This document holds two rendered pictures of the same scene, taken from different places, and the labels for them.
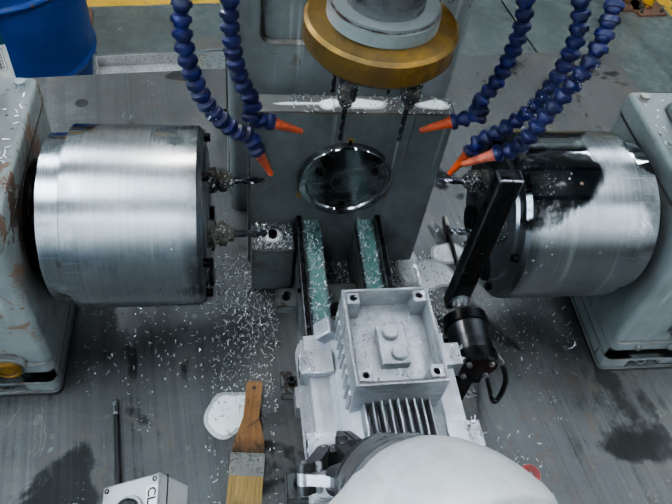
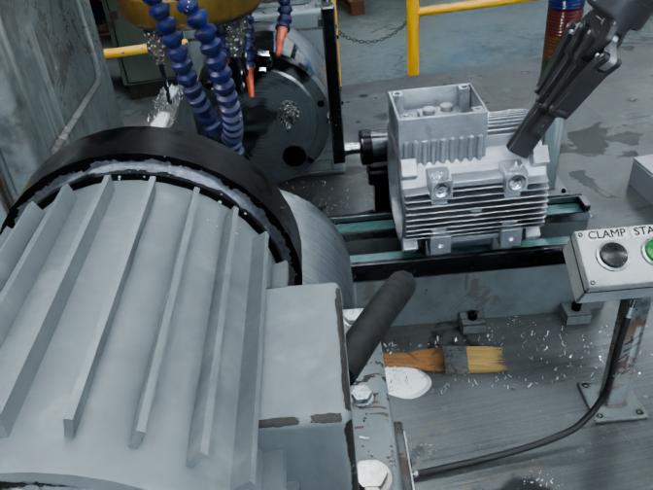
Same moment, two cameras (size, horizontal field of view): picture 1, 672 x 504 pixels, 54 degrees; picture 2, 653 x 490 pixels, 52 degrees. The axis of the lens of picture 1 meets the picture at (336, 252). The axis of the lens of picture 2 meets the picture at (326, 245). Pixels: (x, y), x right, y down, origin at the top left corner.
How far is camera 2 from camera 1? 89 cm
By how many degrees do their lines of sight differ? 55
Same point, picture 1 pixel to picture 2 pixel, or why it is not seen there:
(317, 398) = (470, 178)
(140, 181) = not seen: hidden behind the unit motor
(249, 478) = (469, 355)
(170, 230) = (321, 226)
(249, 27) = (41, 146)
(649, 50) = not seen: outside the picture
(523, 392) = (365, 206)
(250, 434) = (425, 358)
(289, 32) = (52, 133)
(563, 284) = not seen: hidden behind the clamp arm
